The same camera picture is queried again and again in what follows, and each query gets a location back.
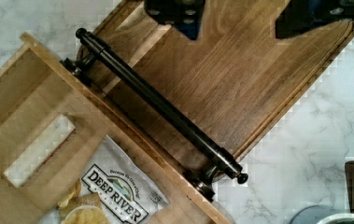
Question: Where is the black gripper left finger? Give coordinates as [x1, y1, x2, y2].
[144, 0, 205, 40]

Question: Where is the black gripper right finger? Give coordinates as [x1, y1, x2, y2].
[275, 0, 354, 39]

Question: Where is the black drawer handle bar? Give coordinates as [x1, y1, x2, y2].
[62, 28, 248, 202]

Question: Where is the light wooden drawer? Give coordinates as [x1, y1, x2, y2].
[0, 34, 234, 224]

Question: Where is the dark wooden cutting board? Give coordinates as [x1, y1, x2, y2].
[94, 0, 354, 160]

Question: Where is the Deep River chips bag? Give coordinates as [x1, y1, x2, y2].
[38, 136, 169, 224]

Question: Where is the paper towel roll with holder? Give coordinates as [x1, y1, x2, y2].
[288, 205, 354, 224]

